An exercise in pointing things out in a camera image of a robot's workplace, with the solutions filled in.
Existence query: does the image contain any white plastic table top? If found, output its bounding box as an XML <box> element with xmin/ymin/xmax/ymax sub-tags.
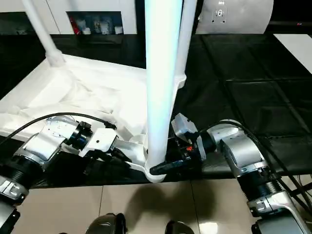
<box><xmin>0</xmin><ymin>54</ymin><xmax>187</xmax><ymax>183</ymax></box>

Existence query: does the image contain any black right robot foot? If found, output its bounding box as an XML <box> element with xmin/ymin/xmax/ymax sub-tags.
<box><xmin>165</xmin><ymin>220</ymin><xmax>193</xmax><ymax>234</ymax></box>

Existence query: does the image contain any black robot foot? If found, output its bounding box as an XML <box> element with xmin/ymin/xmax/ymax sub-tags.
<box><xmin>86</xmin><ymin>212</ymin><xmax>126</xmax><ymax>234</ymax></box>
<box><xmin>165</xmin><ymin>220</ymin><xmax>193</xmax><ymax>234</ymax></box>

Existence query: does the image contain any black left robot foot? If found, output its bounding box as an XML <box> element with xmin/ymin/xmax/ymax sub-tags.
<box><xmin>86</xmin><ymin>212</ymin><xmax>126</xmax><ymax>234</ymax></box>

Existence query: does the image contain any black work mat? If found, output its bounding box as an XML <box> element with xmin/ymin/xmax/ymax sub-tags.
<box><xmin>0</xmin><ymin>33</ymin><xmax>312</xmax><ymax>188</ymax></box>

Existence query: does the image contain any red box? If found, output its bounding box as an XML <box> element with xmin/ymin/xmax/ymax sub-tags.
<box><xmin>70</xmin><ymin>17</ymin><xmax>82</xmax><ymax>35</ymax></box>

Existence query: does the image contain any white cabinet with glass doors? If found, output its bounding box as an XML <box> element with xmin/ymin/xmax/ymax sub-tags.
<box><xmin>0</xmin><ymin>0</ymin><xmax>137</xmax><ymax>36</ymax></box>

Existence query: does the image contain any white flat board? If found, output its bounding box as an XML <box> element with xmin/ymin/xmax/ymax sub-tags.
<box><xmin>273</xmin><ymin>33</ymin><xmax>312</xmax><ymax>74</ymax></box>

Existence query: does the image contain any black device with red light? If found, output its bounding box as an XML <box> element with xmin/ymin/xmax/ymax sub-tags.
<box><xmin>267</xmin><ymin>20</ymin><xmax>312</xmax><ymax>34</ymax></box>

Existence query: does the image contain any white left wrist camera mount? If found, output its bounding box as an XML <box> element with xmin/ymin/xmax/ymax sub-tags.
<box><xmin>79</xmin><ymin>128</ymin><xmax>119</xmax><ymax>158</ymax></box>

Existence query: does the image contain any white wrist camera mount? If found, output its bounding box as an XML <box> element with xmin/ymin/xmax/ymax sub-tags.
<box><xmin>170</xmin><ymin>112</ymin><xmax>207</xmax><ymax>161</ymax></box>
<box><xmin>79</xmin><ymin>128</ymin><xmax>119</xmax><ymax>158</ymax></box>

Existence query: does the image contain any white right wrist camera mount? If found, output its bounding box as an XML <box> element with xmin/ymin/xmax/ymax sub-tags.
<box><xmin>170</xmin><ymin>112</ymin><xmax>207</xmax><ymax>161</ymax></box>

